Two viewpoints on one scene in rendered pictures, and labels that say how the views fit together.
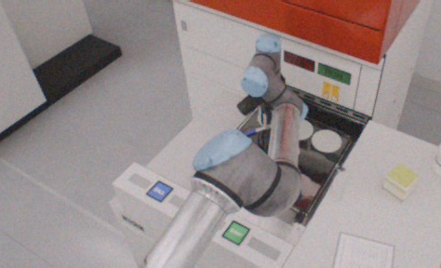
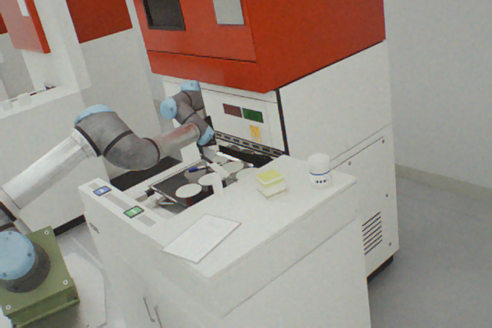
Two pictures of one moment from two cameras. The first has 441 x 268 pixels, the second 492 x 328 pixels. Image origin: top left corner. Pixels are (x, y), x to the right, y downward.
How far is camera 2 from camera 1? 105 cm
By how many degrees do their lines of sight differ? 29
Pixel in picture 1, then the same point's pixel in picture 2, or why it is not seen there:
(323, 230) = (194, 213)
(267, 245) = (150, 220)
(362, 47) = (251, 81)
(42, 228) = not seen: hidden behind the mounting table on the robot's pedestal
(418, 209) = (279, 204)
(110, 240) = not seen: hidden behind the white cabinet
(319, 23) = (226, 68)
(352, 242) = (209, 219)
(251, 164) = (104, 120)
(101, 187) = not seen: hidden behind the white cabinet
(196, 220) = (61, 147)
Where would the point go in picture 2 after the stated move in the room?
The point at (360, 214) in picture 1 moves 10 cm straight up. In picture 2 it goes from (229, 205) to (223, 179)
